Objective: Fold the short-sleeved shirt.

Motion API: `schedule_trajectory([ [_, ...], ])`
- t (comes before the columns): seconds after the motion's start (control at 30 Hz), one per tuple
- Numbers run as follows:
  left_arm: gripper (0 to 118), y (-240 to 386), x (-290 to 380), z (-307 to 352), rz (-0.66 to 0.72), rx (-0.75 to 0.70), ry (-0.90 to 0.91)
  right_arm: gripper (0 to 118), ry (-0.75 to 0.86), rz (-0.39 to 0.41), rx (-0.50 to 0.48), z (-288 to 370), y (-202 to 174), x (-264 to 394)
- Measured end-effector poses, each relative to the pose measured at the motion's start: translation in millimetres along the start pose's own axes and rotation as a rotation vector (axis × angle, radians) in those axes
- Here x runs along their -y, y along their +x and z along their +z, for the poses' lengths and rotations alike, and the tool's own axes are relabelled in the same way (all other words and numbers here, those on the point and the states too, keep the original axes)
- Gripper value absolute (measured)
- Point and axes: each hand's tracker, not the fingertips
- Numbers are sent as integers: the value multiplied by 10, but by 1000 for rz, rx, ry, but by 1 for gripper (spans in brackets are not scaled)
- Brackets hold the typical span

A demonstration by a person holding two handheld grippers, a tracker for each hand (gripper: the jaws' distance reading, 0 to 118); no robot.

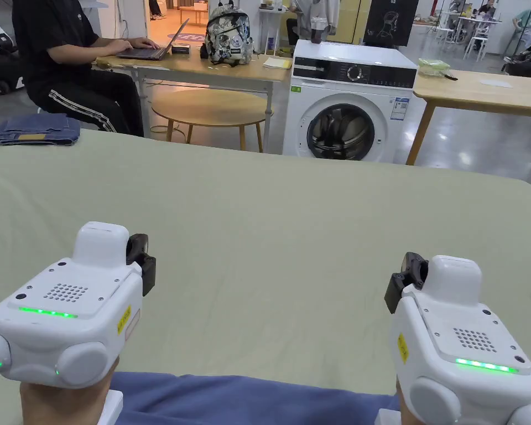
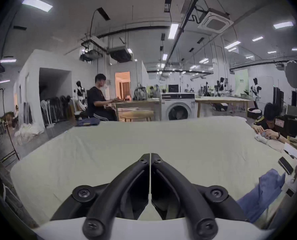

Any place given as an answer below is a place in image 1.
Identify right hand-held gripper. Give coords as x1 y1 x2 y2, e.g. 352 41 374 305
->
375 252 531 425

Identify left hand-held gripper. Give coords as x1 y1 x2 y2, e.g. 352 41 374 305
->
0 221 158 425

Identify person's left hand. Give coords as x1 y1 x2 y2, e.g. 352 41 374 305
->
19 356 120 425

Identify person's right hand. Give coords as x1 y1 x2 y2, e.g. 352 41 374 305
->
395 380 415 425

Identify folded blue denim cloth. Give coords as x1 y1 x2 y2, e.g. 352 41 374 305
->
0 113 82 147

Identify dark blue shirt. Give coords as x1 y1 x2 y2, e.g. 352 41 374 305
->
110 371 402 425

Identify bed with pale green sheet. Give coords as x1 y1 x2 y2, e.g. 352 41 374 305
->
0 128 531 425

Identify wooden table with wooden legs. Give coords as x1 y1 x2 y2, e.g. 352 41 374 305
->
405 57 531 166

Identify white washing machine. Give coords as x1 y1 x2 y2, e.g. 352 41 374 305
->
283 39 428 164

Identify round low wooden table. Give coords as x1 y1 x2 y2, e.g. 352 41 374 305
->
151 90 268 154

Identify black and white robot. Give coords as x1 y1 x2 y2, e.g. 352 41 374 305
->
501 37 531 80

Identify white table with chairs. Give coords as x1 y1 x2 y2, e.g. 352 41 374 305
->
433 0 506 61

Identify wooden desk with white legs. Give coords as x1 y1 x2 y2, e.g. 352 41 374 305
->
92 0 294 154

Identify black hanging cloth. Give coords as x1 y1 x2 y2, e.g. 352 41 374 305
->
363 0 420 48

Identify white rack with grey garment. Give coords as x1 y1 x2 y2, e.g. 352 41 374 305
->
258 0 342 56

